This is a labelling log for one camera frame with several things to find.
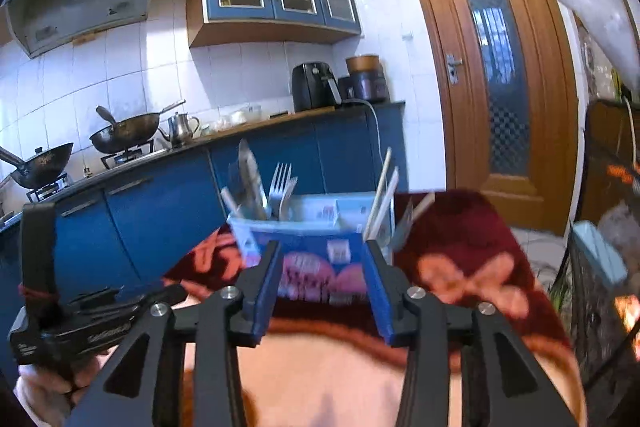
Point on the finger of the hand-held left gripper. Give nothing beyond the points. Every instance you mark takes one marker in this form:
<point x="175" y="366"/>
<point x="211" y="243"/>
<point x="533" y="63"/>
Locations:
<point x="160" y="293"/>

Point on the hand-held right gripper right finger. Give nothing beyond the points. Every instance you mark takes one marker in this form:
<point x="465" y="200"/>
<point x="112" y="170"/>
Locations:
<point x="382" y="302"/>

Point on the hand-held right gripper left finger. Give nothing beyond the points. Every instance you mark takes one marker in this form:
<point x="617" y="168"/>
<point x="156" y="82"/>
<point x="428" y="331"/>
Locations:
<point x="265" y="297"/>

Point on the white chopstick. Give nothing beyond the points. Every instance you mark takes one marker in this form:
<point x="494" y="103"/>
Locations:
<point x="405" y="227"/>
<point x="392" y="192"/>

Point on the white plastic utensil holder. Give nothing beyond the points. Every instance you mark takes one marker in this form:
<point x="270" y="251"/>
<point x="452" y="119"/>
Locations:
<point x="310" y="212"/>

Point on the large steel fork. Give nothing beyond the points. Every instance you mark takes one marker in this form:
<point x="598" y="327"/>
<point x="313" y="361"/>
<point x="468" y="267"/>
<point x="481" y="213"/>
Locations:
<point x="280" y="187"/>

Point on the beige wooden chopstick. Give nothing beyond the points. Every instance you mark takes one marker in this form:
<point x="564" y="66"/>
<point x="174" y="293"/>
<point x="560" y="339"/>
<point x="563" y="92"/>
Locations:
<point x="380" y="187"/>

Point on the person's left forearm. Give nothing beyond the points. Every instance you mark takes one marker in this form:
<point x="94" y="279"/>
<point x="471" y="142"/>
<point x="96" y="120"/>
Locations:
<point x="35" y="409"/>

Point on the person's left hand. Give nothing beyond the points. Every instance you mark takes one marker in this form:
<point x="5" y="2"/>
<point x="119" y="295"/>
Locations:
<point x="85" y="377"/>

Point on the blue pink cardboard label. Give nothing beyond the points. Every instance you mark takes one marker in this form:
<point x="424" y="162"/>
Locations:
<point x="325" y="272"/>

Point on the blue base cabinets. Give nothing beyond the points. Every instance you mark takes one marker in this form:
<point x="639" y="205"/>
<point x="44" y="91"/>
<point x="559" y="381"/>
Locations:
<point x="165" y="217"/>

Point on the pink maroon printed blanket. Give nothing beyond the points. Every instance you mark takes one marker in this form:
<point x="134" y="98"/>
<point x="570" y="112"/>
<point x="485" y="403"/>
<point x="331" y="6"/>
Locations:
<point x="325" y="372"/>

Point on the gas stove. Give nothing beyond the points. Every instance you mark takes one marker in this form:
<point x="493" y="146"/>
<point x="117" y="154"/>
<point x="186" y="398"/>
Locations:
<point x="127" y="157"/>

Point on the small black wok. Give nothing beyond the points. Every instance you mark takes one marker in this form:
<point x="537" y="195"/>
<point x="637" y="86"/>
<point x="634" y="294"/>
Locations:
<point x="42" y="167"/>

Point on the steel kettle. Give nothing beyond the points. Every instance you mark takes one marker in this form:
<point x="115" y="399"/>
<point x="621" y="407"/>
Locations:
<point x="181" y="129"/>

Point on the large black wok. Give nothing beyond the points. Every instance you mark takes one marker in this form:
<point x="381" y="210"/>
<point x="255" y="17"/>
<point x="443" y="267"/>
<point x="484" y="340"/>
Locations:
<point x="130" y="129"/>

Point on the clear food container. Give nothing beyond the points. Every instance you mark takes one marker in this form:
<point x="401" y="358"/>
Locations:
<point x="235" y="117"/>

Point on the wooden door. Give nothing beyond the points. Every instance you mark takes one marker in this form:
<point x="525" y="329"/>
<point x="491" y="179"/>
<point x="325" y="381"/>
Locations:
<point x="430" y="107"/>

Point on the dark rice cooker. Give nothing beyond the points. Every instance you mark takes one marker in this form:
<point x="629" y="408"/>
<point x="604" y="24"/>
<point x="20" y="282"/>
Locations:
<point x="367" y="88"/>

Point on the black air fryer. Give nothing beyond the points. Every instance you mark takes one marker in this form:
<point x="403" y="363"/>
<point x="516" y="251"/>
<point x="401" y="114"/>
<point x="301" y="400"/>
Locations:
<point x="312" y="87"/>

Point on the light blue box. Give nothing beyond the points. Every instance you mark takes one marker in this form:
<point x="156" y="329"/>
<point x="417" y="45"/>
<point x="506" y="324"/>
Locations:
<point x="600" y="252"/>

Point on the brown pot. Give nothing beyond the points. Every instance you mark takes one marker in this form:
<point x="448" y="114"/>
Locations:
<point x="364" y="64"/>

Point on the white plastic bag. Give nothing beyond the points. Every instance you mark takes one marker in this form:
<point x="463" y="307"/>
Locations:
<point x="607" y="17"/>

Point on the white wall switch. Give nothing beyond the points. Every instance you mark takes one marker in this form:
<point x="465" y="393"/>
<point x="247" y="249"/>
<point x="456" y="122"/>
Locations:
<point x="408" y="36"/>

